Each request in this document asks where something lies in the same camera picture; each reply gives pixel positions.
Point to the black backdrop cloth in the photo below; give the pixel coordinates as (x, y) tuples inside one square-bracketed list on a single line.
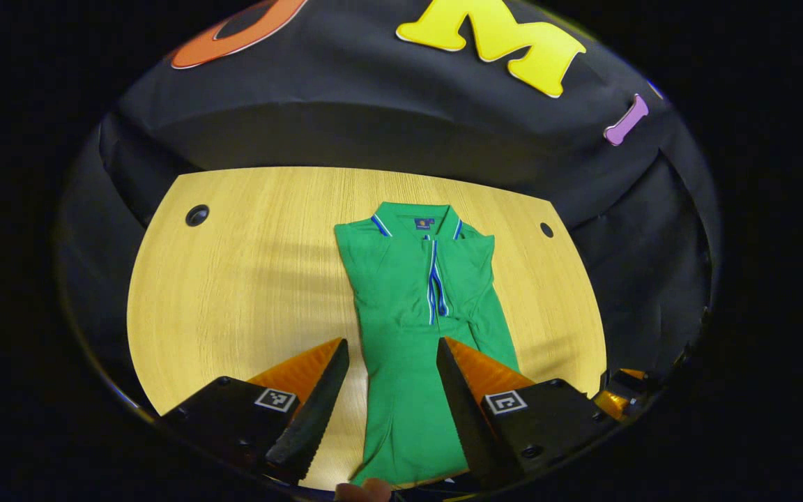
[(373, 104)]

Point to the green T-shirt with striped collar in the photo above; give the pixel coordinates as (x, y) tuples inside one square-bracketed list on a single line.
[(408, 279)]

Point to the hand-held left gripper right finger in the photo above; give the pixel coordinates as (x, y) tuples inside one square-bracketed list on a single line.
[(464, 418)]

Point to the black round table grommet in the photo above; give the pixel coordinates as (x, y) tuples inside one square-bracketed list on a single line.
[(197, 215), (546, 229)]

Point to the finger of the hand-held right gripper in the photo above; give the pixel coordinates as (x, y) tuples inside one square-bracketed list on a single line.
[(631, 382), (610, 404)]

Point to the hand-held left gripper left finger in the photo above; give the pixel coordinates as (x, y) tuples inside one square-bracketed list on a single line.
[(314, 418)]

